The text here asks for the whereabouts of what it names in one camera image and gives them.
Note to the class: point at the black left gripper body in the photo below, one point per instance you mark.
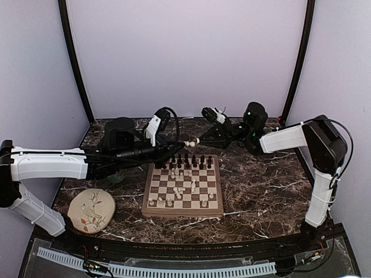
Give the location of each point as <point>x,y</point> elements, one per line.
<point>131,153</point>

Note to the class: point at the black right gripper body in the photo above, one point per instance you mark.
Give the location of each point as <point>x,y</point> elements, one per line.
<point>244,131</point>

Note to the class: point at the wooden chess board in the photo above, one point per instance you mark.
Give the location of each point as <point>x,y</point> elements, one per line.
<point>187,180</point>

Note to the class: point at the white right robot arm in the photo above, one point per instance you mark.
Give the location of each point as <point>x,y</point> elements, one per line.
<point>329,152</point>

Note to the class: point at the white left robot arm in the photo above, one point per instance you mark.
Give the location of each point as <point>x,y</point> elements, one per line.
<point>19,164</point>

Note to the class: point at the black chess rook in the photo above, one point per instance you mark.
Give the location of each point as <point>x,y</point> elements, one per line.
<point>209,162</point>

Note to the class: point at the floral ceramic mug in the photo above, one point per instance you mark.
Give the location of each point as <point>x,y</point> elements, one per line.
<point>115,178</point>

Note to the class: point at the bird painted ceramic plate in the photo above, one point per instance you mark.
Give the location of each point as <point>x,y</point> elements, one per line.
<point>91,210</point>

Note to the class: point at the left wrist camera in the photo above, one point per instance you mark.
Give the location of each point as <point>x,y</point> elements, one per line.
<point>157,123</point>

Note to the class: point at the black front rail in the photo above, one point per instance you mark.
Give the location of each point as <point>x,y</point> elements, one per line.
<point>116,249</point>

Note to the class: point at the right black frame post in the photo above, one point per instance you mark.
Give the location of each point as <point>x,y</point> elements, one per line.
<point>305,36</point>

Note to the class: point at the black frame post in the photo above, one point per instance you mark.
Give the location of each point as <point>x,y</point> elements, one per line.
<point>305,36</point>
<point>67,32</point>

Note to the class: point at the grey slotted cable duct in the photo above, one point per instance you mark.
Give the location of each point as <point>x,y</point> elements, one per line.
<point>135,267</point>

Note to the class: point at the left black frame post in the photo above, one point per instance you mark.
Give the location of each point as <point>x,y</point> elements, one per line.
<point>67,32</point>

